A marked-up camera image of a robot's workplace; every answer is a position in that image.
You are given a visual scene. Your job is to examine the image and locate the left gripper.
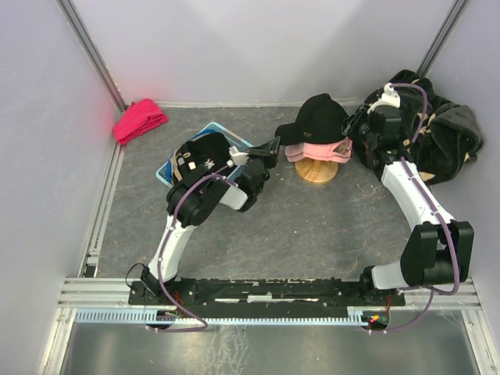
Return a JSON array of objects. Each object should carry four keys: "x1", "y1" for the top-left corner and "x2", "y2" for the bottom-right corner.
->
[{"x1": 245, "y1": 136, "x2": 280, "y2": 172}]

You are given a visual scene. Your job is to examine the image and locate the pink cap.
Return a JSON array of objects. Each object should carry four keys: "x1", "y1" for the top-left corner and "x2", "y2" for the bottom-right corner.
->
[
  {"x1": 284, "y1": 137, "x2": 352, "y2": 158},
  {"x1": 287, "y1": 154, "x2": 351, "y2": 164}
]

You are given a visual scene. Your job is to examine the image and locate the black baseball cap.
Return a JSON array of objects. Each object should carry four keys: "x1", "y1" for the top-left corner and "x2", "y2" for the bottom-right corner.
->
[{"x1": 275, "y1": 93, "x2": 348, "y2": 146}]

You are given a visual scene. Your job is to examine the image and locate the black NY cap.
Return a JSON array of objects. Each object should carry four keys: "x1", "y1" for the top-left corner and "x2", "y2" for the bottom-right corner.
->
[{"x1": 170, "y1": 132, "x2": 230, "y2": 184}]

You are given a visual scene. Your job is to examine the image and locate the blue perforated plastic basket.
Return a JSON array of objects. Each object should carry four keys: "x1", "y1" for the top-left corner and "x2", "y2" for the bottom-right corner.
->
[{"x1": 155, "y1": 122, "x2": 253, "y2": 188}]

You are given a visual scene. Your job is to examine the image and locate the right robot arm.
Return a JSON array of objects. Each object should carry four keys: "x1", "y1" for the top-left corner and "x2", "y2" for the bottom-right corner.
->
[{"x1": 343, "y1": 101, "x2": 474, "y2": 305}]

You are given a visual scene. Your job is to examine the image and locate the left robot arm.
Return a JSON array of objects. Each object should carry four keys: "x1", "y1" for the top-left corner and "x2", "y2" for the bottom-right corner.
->
[{"x1": 141, "y1": 132, "x2": 280, "y2": 305}]

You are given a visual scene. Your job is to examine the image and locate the wooden hat stand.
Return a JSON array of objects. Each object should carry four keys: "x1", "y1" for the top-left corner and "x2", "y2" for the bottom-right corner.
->
[{"x1": 295, "y1": 158, "x2": 339, "y2": 185}]

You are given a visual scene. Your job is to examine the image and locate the black floral plush blanket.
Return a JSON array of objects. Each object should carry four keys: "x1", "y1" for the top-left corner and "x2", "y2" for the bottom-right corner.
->
[{"x1": 389, "y1": 70, "x2": 484, "y2": 186}]

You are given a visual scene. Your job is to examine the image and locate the magenta cloth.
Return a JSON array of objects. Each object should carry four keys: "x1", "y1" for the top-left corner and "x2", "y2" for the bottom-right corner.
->
[{"x1": 112, "y1": 98, "x2": 169, "y2": 145}]

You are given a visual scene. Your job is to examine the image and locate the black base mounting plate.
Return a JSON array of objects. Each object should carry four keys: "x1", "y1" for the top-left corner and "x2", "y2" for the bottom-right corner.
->
[{"x1": 128, "y1": 278, "x2": 405, "y2": 320}]

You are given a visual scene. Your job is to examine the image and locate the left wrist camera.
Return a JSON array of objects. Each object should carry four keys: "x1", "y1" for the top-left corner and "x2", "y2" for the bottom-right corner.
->
[{"x1": 226, "y1": 146, "x2": 249, "y2": 167}]

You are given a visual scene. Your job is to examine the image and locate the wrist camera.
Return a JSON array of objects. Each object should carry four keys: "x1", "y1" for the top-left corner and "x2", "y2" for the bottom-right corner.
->
[
  {"x1": 367, "y1": 83, "x2": 401, "y2": 114},
  {"x1": 226, "y1": 146, "x2": 249, "y2": 167}
]

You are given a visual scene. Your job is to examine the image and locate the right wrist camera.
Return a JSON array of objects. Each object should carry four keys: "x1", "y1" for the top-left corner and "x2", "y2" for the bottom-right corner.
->
[{"x1": 367, "y1": 83, "x2": 401, "y2": 114}]

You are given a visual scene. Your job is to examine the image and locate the right corner aluminium post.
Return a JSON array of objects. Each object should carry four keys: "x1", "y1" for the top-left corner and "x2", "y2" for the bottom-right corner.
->
[{"x1": 416, "y1": 0, "x2": 470, "y2": 77}]

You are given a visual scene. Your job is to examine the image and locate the corner aluminium post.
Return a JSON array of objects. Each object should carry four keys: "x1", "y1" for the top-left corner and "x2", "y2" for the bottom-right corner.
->
[
  {"x1": 416, "y1": 0, "x2": 470, "y2": 77},
  {"x1": 55, "y1": 0, "x2": 127, "y2": 113}
]

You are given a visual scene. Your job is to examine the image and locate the aluminium rail frame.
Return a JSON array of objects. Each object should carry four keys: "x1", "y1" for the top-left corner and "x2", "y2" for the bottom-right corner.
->
[{"x1": 57, "y1": 277, "x2": 482, "y2": 312}]

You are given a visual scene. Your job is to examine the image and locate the left corner aluminium post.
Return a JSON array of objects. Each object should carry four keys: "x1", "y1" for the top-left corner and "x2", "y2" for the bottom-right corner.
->
[{"x1": 55, "y1": 0, "x2": 127, "y2": 113}]

